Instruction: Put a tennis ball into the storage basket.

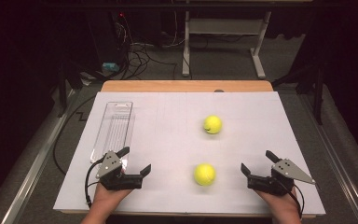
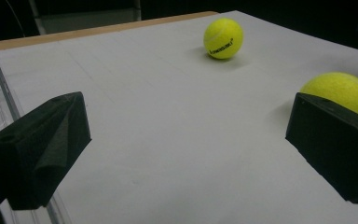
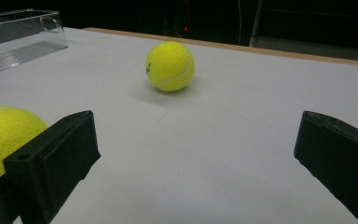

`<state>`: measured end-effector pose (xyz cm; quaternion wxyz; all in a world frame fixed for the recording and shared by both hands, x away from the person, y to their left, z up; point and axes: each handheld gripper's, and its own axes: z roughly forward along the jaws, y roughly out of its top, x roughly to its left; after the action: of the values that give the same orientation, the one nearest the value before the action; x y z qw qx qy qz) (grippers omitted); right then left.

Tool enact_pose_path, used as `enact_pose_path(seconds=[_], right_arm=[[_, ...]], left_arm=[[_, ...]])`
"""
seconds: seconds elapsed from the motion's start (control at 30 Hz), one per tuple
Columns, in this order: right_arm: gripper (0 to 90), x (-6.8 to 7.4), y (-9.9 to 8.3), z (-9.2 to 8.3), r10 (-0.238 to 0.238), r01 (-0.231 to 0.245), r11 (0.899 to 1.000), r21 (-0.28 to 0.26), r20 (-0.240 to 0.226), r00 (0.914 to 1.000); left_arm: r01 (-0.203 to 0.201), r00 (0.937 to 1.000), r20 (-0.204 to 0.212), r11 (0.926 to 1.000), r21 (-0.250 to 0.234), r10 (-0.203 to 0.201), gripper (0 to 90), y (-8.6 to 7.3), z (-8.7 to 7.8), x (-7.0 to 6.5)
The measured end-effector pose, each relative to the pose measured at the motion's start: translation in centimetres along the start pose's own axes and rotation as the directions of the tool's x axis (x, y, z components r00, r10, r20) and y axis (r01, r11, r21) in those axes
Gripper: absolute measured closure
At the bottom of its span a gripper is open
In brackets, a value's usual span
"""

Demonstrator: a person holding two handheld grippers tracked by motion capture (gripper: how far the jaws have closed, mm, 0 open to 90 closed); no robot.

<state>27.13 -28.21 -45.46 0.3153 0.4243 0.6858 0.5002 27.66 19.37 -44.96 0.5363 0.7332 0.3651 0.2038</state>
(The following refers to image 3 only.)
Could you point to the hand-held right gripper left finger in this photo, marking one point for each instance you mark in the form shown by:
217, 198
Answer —
59, 152

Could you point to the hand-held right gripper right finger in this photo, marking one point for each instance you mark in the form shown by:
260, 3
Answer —
338, 155

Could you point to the yellow tennis ball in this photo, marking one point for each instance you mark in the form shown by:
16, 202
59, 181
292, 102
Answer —
170, 66
3, 137

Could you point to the clear plastic container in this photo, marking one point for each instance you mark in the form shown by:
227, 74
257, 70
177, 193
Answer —
15, 34

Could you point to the grey metal stand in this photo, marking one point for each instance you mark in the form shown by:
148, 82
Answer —
307, 46

